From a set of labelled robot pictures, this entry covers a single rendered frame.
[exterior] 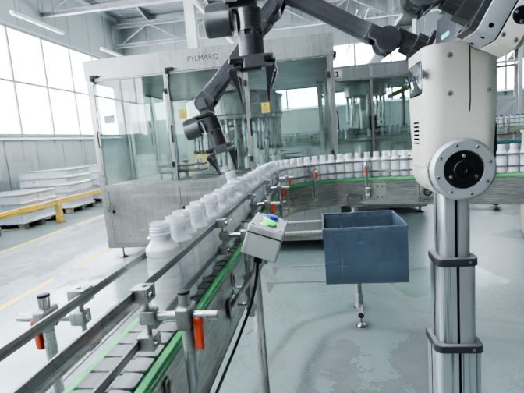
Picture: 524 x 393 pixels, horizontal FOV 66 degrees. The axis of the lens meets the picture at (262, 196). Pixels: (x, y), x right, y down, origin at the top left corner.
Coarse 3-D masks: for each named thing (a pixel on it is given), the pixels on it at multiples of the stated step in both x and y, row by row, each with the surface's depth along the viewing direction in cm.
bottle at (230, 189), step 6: (222, 186) 126; (228, 186) 127; (228, 192) 124; (234, 192) 126; (228, 198) 124; (234, 198) 125; (234, 204) 124; (234, 216) 124; (234, 222) 124; (234, 228) 125; (240, 228) 127
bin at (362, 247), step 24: (336, 216) 181; (360, 216) 179; (384, 216) 178; (336, 240) 152; (360, 240) 150; (384, 240) 149; (336, 264) 153; (360, 264) 152; (384, 264) 151; (408, 264) 149
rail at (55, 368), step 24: (168, 264) 66; (96, 288) 57; (120, 312) 50; (24, 336) 43; (96, 336) 57; (0, 360) 40; (72, 360) 51; (120, 360) 49; (24, 384) 34; (48, 384) 47
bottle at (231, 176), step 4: (228, 172) 141; (232, 172) 142; (228, 176) 141; (232, 176) 141; (236, 176) 143; (228, 180) 142; (232, 180) 141; (236, 180) 141; (240, 180) 142; (240, 184) 141; (240, 188) 141; (244, 192) 142; (248, 200) 143; (248, 204) 142; (248, 208) 142; (248, 212) 142
